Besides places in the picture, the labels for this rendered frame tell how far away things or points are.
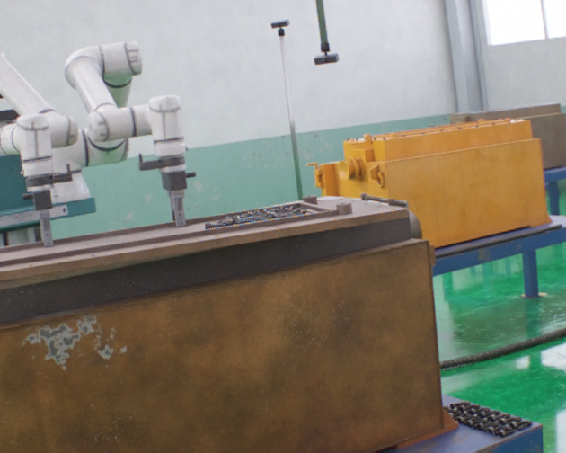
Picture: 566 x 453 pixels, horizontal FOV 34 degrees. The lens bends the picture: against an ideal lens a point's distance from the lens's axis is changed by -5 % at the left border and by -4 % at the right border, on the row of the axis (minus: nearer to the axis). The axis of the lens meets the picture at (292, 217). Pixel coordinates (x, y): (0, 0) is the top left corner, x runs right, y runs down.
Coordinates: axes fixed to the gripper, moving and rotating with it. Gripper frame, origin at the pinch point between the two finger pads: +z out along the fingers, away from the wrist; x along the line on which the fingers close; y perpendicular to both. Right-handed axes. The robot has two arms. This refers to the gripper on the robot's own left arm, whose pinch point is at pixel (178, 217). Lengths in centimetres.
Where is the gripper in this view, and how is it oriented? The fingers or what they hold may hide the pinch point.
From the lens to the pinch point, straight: 264.6
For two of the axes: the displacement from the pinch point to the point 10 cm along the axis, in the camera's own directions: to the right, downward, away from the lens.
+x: -2.8, -0.8, 9.5
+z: 1.2, 9.9, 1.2
